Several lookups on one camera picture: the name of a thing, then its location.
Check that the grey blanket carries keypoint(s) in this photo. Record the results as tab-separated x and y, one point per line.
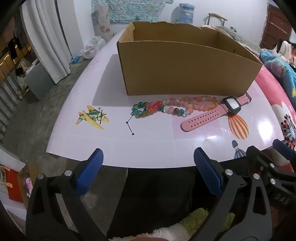
242	40

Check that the white flowered wall decoration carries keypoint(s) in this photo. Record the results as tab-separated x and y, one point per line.
103	25

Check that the brown wooden door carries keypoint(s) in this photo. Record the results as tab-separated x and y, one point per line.
275	25

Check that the pink floral bedsheet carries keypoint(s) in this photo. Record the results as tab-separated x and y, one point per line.
270	92

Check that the white curtain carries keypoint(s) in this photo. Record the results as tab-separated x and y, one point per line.
46	39

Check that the small floor cardboard box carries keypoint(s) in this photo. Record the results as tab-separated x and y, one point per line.
23	178

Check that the blue patterned wall cloth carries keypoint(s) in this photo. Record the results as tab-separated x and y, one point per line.
129	10

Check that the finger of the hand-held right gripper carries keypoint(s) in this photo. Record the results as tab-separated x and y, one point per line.
256	157
283	147

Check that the brown cardboard box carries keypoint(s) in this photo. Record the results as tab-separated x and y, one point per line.
185	69

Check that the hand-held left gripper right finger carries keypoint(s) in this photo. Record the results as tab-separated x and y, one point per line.
208	171

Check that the blue printed quilt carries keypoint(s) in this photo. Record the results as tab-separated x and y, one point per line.
277	67

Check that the white plastic bag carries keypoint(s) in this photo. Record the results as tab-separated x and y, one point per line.
92	47

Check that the drink can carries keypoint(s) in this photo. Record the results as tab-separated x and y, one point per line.
232	29

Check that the metal balcony railing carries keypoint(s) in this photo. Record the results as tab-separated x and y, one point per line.
7	97

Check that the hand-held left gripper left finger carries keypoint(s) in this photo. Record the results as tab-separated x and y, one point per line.
90	171

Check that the green white fluffy garment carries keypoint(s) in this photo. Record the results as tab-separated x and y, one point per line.
203	217

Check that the small blue floor item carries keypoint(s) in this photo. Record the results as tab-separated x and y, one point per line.
75	60

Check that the grey cabinet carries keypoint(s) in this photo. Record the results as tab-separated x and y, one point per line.
38	81

